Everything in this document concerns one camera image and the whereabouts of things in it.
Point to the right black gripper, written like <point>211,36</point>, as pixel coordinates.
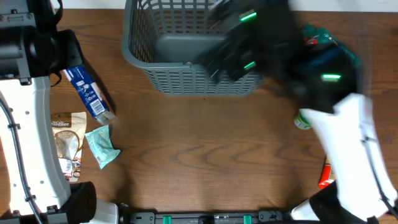
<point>224,62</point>

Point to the green Nescafe coffee bag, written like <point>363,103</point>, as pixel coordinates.
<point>319,35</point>

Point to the green lidded jar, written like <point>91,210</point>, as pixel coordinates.
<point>301,122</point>

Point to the grey plastic basket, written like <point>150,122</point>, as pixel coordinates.
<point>163,37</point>

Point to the orange spaghetti packet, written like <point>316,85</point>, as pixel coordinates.
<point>327,176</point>

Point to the blue rectangular carton box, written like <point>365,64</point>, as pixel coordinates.
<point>90,93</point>

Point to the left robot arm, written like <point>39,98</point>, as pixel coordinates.
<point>32,48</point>

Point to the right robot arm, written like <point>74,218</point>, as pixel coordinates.
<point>326,81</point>

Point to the small teal snack packet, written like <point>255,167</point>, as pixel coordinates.
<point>101,146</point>

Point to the beige PanTree snack pouch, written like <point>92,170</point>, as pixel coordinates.
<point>69,132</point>

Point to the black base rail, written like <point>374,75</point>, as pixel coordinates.
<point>205,218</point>

